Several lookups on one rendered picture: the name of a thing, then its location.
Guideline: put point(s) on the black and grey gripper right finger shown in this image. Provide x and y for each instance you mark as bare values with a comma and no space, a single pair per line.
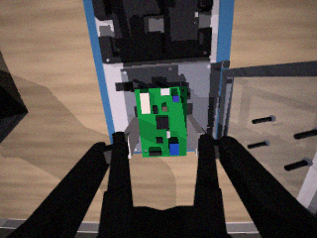
274,210

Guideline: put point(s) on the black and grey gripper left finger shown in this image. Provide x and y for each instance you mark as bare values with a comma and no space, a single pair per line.
61,213

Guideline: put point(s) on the green circuit board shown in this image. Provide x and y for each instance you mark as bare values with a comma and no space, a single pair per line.
162,114

